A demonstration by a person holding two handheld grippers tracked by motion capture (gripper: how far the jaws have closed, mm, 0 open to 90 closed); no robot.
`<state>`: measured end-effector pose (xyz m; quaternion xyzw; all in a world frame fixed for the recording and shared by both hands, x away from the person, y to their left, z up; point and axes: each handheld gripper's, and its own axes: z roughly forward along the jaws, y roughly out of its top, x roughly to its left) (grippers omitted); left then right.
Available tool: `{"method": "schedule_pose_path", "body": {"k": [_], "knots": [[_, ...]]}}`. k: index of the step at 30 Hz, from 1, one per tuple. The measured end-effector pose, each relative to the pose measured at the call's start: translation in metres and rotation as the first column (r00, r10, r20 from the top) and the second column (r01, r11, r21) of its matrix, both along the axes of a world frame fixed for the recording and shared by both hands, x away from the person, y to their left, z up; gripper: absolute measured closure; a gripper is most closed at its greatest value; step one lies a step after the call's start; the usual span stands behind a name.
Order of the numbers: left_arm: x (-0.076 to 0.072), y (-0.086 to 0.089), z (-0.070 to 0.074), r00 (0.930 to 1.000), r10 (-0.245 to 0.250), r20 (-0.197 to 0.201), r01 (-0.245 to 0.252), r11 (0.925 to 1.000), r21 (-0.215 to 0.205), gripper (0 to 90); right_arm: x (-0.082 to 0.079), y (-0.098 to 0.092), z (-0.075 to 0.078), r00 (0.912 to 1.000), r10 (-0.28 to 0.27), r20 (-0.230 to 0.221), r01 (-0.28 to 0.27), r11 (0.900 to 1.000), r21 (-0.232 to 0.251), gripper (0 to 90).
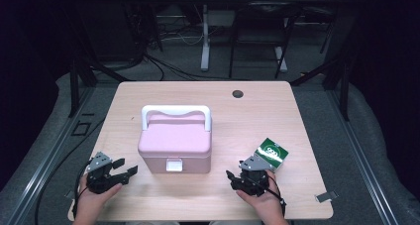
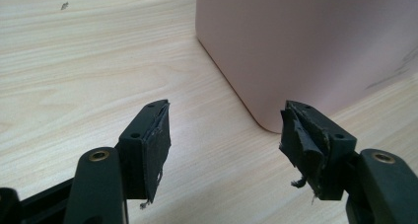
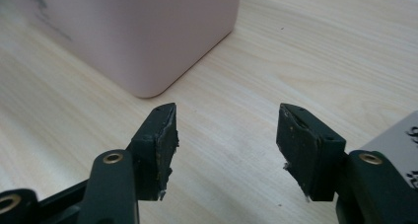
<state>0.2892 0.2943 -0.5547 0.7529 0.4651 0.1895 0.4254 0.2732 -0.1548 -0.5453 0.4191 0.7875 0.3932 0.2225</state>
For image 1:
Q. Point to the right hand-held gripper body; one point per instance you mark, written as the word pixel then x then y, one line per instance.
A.
pixel 254 178

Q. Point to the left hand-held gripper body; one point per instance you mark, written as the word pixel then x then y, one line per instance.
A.
pixel 99 177

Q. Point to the green and white carton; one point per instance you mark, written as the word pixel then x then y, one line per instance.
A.
pixel 272 152

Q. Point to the pink storage box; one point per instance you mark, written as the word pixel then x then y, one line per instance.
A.
pixel 175 142

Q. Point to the person's left hand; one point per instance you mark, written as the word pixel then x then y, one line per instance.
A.
pixel 87 203

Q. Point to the person's right hand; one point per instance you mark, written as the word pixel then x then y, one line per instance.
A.
pixel 269 205

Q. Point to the small grey object on floor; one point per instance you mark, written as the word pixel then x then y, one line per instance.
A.
pixel 326 196

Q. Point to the black metal stand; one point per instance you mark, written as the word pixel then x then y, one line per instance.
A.
pixel 345 86
pixel 74 86

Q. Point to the short white desk leg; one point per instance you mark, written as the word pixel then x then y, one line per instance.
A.
pixel 281 59

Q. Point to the tall white desk leg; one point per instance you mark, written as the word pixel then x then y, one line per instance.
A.
pixel 205 36

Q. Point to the black chair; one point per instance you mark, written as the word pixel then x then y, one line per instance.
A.
pixel 261 23

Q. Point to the metal table bracket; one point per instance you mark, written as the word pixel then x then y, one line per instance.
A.
pixel 69 194

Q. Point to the aluminium rail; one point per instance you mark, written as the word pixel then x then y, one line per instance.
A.
pixel 360 159
pixel 46 159

